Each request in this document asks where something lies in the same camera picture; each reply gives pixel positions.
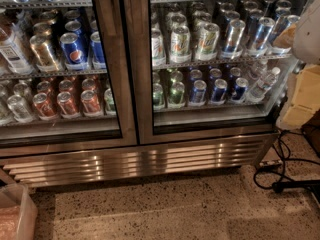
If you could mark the glass fridge door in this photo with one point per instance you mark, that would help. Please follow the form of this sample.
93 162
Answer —
150 23
42 136

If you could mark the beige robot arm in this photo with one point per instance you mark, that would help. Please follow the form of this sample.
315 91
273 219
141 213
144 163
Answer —
306 45

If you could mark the stainless fridge bottom grille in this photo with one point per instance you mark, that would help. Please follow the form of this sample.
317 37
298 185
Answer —
106 164

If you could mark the green soda can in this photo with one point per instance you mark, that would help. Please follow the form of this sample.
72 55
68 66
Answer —
176 95

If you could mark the blue Pepsi can lower left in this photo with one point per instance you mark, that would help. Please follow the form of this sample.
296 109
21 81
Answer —
197 94

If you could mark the blue pepsi can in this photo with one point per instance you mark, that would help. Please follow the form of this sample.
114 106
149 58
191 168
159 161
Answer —
239 89
197 94
218 92
75 51

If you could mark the blue Pepsi can lower middle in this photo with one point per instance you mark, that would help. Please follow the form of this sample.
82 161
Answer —
218 92

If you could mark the red soda can right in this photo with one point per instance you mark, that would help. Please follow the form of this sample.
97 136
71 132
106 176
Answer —
91 103

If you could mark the red soda can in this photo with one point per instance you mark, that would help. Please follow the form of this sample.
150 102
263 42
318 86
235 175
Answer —
91 103
44 105
67 104

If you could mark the blue Pepsi can edge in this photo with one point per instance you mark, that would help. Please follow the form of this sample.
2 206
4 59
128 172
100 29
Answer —
98 54

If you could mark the blue Pepsi can lower right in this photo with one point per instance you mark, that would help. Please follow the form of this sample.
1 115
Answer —
239 89

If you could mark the Mountain Dew can right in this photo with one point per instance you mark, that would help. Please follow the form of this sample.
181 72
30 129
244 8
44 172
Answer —
207 41

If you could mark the red soda can middle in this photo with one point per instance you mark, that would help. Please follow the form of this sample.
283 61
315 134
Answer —
67 104

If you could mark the silver blue energy can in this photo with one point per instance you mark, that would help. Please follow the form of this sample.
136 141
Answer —
231 43

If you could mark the clear water bottle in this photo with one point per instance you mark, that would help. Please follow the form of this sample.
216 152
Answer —
263 85

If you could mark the blue Pepsi can front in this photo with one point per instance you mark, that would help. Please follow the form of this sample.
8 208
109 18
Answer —
75 51

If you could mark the red soda can left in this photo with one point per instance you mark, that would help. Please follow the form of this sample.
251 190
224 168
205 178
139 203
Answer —
44 105

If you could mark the gold soda can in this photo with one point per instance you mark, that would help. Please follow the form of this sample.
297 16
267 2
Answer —
47 58

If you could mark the silver can lower left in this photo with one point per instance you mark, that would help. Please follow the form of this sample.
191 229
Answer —
20 108

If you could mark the clear labelled bottle left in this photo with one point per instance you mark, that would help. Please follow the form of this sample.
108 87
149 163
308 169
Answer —
14 51

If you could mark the clear plastic storage bin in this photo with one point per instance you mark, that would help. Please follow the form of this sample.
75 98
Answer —
18 213

